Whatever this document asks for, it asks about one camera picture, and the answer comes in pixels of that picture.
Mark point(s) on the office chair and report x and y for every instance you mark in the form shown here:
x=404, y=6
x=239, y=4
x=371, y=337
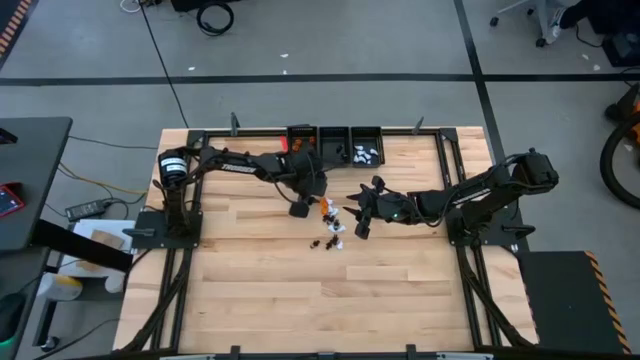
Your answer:
x=540, y=15

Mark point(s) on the white paper sheet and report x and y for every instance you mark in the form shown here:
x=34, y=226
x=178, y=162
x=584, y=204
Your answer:
x=85, y=227

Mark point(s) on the black equipment case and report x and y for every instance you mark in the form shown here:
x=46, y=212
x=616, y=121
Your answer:
x=622, y=50

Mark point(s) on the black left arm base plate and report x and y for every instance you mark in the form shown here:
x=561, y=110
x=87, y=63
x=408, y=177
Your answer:
x=150, y=241

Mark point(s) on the grey frame post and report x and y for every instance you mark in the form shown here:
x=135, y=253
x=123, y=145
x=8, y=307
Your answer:
x=418, y=127
x=411, y=352
x=234, y=125
x=235, y=352

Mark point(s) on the black hazard-striped platform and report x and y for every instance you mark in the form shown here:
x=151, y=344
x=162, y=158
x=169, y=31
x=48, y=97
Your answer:
x=560, y=300

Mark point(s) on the brown cardboard piece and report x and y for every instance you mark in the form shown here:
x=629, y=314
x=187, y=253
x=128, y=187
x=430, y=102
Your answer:
x=107, y=239

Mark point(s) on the black power adapter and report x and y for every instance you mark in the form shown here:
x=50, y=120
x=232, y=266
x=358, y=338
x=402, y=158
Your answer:
x=87, y=210

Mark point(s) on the person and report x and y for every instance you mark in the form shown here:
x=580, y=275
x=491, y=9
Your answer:
x=590, y=12

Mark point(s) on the hazard-striped floor mat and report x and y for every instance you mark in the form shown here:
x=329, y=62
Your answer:
x=10, y=25

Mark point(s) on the black rounded object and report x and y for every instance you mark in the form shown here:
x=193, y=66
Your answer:
x=10, y=317

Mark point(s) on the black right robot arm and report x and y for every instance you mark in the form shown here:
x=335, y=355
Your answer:
x=475, y=195

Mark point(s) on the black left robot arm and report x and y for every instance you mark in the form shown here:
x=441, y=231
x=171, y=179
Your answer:
x=235, y=165

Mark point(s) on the red-cased tablet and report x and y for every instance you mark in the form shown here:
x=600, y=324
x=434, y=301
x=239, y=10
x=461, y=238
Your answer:
x=7, y=202

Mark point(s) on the black table frame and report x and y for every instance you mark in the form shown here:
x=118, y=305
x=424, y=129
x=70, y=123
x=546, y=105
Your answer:
x=260, y=133

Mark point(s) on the black desk device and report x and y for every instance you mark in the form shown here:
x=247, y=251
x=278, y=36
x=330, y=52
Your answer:
x=6, y=136

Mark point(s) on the black orange vacuum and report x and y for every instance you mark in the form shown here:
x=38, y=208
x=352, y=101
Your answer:
x=622, y=107

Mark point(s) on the white jug yellow label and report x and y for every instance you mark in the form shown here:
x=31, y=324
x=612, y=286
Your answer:
x=57, y=290

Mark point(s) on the black desk crossbar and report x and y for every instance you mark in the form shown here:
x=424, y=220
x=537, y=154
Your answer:
x=85, y=247

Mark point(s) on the black desk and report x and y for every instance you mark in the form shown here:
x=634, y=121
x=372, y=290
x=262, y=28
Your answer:
x=35, y=160

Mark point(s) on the black box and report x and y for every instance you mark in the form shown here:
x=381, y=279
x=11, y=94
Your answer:
x=185, y=4

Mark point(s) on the white container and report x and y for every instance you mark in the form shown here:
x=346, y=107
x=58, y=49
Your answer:
x=115, y=282

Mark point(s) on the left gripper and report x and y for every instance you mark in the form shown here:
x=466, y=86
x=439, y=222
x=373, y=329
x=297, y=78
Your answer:
x=299, y=209

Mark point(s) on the small red strip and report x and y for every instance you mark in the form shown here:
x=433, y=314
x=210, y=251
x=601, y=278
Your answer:
x=284, y=144

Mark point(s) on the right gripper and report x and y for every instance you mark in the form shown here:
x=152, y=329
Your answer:
x=372, y=205

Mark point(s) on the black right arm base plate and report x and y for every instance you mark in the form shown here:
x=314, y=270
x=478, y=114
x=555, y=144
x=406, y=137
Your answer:
x=505, y=222

